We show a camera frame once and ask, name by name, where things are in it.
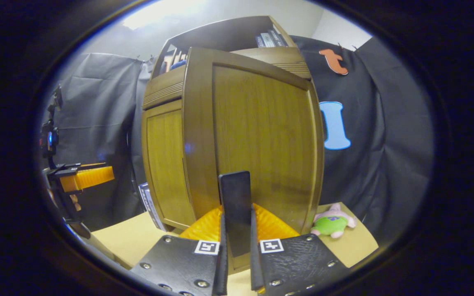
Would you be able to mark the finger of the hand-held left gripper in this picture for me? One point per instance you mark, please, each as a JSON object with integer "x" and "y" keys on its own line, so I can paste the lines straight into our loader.
{"x": 72, "y": 165}
{"x": 91, "y": 179}

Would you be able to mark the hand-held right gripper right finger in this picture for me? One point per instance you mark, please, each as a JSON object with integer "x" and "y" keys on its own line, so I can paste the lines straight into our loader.
{"x": 255, "y": 267}

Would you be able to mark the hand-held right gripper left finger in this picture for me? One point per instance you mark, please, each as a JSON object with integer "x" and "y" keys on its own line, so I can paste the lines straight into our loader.
{"x": 221, "y": 267}

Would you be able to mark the wooden cabinet door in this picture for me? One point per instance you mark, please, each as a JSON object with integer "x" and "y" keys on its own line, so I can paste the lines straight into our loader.
{"x": 165, "y": 164}
{"x": 261, "y": 135}

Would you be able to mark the wooden double-door shoe cabinet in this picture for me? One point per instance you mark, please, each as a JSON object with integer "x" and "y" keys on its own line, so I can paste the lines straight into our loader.
{"x": 220, "y": 35}

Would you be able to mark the green pink plush toy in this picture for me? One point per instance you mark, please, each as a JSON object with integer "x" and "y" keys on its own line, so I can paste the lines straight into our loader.
{"x": 329, "y": 224}

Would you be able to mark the blue folded cloth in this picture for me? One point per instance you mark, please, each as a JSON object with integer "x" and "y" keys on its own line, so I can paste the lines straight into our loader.
{"x": 178, "y": 65}

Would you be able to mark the row of leaning thin books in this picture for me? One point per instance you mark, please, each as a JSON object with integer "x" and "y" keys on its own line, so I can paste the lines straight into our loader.
{"x": 171, "y": 55}

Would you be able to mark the black backdrop cloth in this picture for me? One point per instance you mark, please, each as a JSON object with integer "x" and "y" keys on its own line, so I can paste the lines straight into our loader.
{"x": 385, "y": 123}

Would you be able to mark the dark blue book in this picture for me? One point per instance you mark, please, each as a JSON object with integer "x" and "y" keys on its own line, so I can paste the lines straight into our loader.
{"x": 261, "y": 41}

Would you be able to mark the grey book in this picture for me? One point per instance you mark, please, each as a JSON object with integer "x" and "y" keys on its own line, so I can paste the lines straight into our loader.
{"x": 269, "y": 39}

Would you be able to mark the black book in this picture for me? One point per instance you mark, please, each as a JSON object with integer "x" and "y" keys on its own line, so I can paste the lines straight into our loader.
{"x": 279, "y": 38}

